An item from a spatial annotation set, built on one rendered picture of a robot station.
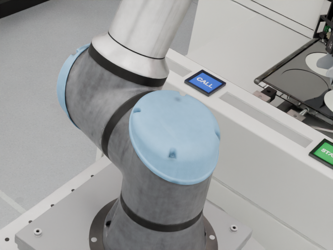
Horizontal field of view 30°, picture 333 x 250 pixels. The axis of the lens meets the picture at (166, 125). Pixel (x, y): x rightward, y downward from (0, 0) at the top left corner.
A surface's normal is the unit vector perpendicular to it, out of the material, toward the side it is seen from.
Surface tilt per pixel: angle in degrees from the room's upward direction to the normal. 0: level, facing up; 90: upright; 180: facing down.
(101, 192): 0
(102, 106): 54
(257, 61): 0
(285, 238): 90
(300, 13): 90
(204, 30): 90
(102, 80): 71
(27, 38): 0
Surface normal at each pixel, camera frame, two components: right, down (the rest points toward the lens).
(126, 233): -0.62, 0.11
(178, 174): 0.14, 0.60
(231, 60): 0.15, -0.77
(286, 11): -0.62, 0.41
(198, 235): 0.86, 0.16
